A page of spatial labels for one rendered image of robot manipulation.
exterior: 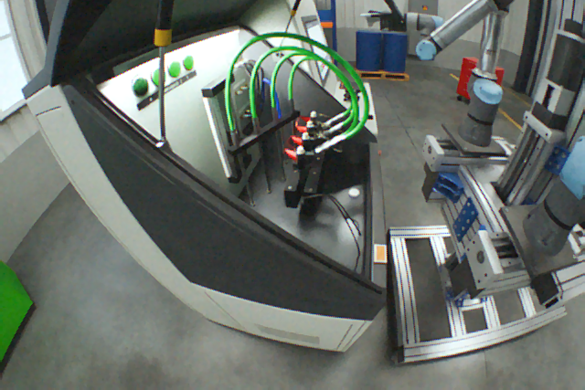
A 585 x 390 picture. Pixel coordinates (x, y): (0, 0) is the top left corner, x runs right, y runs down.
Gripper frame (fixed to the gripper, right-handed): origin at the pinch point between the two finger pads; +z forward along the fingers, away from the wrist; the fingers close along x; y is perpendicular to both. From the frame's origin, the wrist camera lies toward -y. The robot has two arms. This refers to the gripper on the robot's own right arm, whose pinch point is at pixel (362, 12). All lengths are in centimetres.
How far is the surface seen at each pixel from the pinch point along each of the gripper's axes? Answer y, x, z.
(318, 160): 40, -57, -2
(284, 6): -7.6, -32.4, 18.5
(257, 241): 17, -99, -15
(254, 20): -4.4, -37.1, 30.1
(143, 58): -10, -89, 14
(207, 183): 8, -97, -8
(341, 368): 131, -114, -42
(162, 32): -14, -94, -9
